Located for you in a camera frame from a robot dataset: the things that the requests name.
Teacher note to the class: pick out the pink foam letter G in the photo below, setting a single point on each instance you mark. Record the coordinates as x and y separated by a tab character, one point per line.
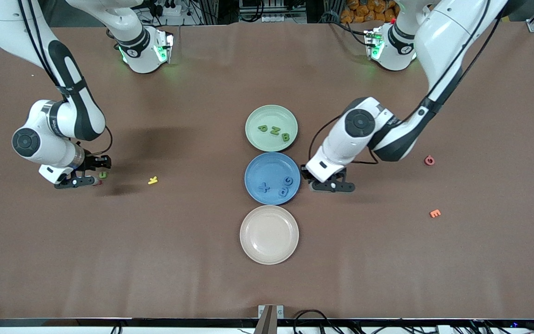
427	160

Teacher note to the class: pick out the orange foam letter E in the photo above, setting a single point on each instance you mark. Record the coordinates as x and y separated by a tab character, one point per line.
435	213

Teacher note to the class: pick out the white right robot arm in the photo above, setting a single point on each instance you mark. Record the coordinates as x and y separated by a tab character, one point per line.
58	155

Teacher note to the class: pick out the grey metal bracket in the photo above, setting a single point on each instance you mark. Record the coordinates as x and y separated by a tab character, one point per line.
281	311

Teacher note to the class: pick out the white power strip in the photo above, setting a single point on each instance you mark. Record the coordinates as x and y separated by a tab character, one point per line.
169	7

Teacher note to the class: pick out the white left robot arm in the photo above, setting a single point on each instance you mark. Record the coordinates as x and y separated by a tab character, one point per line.
438	37

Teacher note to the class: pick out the blue foam letter X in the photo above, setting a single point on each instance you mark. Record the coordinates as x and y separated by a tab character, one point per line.
263	188

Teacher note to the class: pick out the orange snack bags pile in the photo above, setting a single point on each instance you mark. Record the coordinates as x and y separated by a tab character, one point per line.
369	11

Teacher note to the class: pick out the green round plate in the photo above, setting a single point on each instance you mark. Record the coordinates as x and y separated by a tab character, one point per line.
271	144

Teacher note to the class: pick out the green foam letter B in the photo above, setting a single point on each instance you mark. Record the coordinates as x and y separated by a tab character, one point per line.
285	137

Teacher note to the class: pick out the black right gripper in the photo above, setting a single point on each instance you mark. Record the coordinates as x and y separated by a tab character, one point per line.
93	163

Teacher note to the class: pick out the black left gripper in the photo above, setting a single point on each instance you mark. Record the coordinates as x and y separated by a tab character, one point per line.
307	174

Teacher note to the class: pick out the blue foam digit six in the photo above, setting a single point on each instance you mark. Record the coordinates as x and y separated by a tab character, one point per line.
281	192

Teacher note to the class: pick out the green foam letter Z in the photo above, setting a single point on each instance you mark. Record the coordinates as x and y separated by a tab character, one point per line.
275	131

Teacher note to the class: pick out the beige round plate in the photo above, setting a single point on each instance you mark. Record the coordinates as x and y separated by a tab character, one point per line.
269	234

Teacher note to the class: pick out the green foam letter P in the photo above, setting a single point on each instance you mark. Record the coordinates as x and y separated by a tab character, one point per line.
262	128

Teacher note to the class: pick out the yellow foam letter K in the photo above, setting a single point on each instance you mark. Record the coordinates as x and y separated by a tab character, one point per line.
152	181

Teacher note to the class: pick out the blue round plate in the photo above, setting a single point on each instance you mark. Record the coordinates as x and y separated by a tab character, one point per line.
267	169

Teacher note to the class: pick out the blue foam letter G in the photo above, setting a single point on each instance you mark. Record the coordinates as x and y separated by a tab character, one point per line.
285	180

